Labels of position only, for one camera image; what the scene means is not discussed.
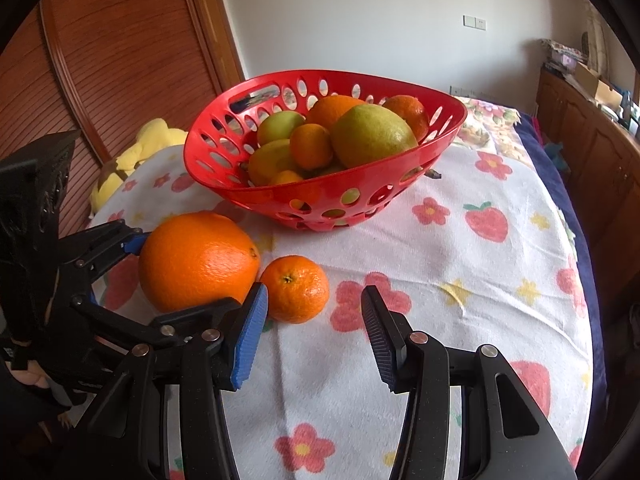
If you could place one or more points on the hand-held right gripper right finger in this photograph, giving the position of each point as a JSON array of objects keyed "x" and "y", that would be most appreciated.
[{"x": 375, "y": 335}]

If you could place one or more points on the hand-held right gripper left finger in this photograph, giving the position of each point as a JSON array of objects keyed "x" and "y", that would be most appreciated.
[{"x": 250, "y": 335}]

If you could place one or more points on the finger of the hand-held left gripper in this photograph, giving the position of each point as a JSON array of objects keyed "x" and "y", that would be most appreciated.
[
  {"x": 132, "y": 244},
  {"x": 165, "y": 322}
]

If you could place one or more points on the large orange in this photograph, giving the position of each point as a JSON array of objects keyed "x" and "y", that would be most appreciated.
[{"x": 195, "y": 260}]

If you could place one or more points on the small mandarin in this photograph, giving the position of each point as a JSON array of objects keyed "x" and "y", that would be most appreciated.
[
  {"x": 295, "y": 287},
  {"x": 310, "y": 147},
  {"x": 286, "y": 178},
  {"x": 407, "y": 112}
]

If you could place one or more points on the red perforated basket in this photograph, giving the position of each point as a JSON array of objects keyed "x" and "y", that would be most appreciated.
[{"x": 320, "y": 186}]

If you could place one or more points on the large green apple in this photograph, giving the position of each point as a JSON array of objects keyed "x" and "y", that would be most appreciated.
[{"x": 267, "y": 160}]

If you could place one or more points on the small green apple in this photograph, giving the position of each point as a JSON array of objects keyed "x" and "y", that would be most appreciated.
[{"x": 277, "y": 127}]

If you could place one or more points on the yellow-green lemon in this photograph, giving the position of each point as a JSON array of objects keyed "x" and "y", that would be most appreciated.
[{"x": 372, "y": 135}]

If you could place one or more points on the person's left hand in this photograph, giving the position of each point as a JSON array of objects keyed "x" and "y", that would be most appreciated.
[{"x": 31, "y": 376}]

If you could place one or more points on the yellow plush toy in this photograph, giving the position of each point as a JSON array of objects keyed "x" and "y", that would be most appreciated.
[{"x": 150, "y": 145}]

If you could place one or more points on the strawberry printed blanket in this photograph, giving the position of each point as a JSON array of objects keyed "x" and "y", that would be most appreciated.
[{"x": 475, "y": 285}]

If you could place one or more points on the wooden wardrobe door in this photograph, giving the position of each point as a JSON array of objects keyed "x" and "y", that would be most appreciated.
[{"x": 125, "y": 60}]

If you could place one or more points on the blue bedsheet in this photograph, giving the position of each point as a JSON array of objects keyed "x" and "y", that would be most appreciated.
[{"x": 560, "y": 200}]

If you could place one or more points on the medium orange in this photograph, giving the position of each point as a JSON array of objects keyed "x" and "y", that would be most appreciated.
[{"x": 330, "y": 110}]

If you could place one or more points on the floral quilt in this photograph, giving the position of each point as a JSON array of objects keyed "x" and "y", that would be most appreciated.
[{"x": 490, "y": 120}]

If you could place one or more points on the teal toy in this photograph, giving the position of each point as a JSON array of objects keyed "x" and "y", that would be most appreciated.
[{"x": 555, "y": 156}]

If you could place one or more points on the wooden cabinet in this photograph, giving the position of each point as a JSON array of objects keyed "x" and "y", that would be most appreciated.
[{"x": 590, "y": 160}]

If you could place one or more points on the cardboard box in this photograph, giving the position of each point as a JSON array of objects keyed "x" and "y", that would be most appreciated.
[{"x": 597, "y": 85}]

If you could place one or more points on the pile of small desk clutter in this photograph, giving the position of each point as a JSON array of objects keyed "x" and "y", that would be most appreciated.
[{"x": 630, "y": 112}]

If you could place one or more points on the patterned curtain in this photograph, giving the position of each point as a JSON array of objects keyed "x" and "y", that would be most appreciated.
[{"x": 596, "y": 40}]

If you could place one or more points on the white wall socket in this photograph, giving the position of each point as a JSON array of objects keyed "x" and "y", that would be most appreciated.
[{"x": 462, "y": 90}]

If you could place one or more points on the white wall switch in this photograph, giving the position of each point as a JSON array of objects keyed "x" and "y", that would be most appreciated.
[{"x": 474, "y": 22}]

